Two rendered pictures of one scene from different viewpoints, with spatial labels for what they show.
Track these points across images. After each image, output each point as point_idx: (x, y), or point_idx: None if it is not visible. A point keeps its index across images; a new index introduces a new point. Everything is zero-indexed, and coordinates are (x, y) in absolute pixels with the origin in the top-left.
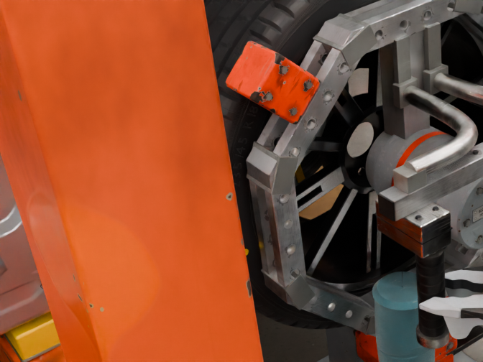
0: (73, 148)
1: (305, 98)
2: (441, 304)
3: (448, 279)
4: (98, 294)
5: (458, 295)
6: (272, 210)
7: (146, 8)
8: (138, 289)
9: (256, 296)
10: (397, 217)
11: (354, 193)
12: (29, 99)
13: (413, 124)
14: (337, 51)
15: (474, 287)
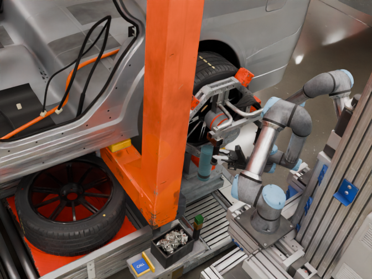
0: (164, 131)
1: (195, 105)
2: (217, 156)
3: (220, 151)
4: (160, 154)
5: (221, 154)
6: None
7: (181, 110)
8: (166, 153)
9: None
10: (212, 138)
11: (200, 122)
12: (160, 124)
13: (218, 110)
14: (205, 95)
15: (225, 154)
